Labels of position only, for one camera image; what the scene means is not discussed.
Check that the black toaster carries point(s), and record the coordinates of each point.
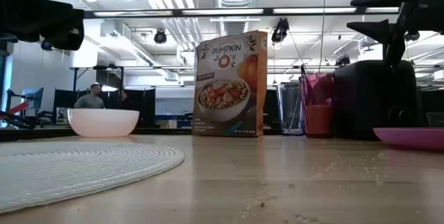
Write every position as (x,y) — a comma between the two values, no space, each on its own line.
(371,99)

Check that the person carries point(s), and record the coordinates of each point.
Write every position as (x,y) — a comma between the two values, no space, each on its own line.
(89,101)

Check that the black hanging camera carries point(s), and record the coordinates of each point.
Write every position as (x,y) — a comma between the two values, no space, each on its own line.
(160,37)
(280,30)

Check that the red faceted tumbler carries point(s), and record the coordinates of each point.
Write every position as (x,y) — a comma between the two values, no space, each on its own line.
(317,113)

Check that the pale pink bowl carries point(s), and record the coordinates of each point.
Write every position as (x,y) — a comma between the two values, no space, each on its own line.
(103,123)

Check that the magenta plate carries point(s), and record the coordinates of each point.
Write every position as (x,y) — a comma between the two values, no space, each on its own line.
(412,138)

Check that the pumpkin cereal box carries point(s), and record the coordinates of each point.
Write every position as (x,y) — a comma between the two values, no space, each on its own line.
(229,78)

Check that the black overhead frame bar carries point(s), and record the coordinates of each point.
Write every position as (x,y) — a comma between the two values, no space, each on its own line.
(177,12)

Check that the black aluminium table frame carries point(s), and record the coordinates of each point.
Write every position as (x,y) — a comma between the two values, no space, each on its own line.
(34,134)

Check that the clear drinking glass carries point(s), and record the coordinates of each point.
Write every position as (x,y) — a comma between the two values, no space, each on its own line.
(286,113)

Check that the computer monitor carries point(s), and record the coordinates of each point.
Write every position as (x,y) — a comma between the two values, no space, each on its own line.
(34,97)

